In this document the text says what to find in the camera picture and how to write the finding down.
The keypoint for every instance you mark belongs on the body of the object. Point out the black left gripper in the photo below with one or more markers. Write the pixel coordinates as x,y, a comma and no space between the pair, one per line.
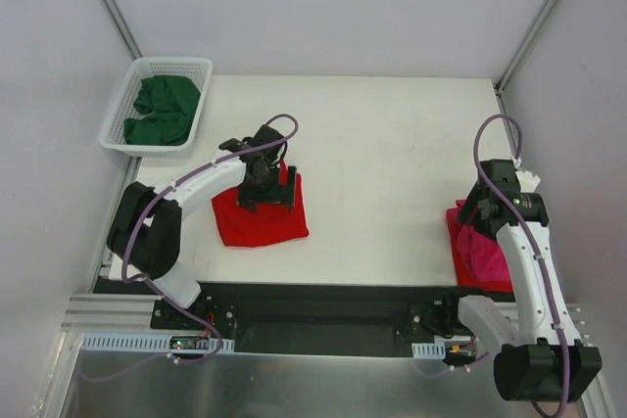
267,194

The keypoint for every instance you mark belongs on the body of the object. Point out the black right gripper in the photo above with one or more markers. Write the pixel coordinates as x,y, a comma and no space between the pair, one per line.
474,209

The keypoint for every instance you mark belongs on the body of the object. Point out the white plastic basket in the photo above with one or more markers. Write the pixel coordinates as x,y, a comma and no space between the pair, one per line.
198,70

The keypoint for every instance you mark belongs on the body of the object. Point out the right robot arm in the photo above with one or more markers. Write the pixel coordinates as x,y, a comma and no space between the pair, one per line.
541,357

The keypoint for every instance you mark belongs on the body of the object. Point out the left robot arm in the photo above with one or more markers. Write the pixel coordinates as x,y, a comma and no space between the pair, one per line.
146,231

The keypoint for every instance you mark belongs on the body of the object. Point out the folded pink t shirt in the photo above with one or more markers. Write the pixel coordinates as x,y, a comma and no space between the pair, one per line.
477,251

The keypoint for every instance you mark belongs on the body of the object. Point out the green t shirt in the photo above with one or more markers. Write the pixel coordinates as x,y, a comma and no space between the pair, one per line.
167,105

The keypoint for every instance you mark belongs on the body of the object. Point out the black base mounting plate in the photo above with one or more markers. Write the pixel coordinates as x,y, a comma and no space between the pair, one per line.
368,321

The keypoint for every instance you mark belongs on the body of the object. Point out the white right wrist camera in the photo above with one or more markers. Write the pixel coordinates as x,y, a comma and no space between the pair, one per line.
528,180

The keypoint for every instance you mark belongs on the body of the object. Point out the right white cable duct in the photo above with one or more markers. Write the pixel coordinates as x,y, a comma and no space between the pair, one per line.
429,351

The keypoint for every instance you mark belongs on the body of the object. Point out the white cable duct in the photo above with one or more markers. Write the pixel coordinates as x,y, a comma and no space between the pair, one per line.
157,343
429,351

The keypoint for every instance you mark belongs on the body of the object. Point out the aluminium front rail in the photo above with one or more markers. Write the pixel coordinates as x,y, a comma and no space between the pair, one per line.
114,302

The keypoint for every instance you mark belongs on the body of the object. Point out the left white cable duct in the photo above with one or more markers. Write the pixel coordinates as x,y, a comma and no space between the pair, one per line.
157,343

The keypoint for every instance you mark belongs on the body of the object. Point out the right aluminium frame post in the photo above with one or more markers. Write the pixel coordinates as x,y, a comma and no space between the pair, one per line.
529,37

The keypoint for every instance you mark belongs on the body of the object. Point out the aluminium frame post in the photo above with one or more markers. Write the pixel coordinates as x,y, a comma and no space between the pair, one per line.
115,14
529,37

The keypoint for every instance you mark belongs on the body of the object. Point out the left aluminium frame post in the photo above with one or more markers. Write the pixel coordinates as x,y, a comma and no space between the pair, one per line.
115,14

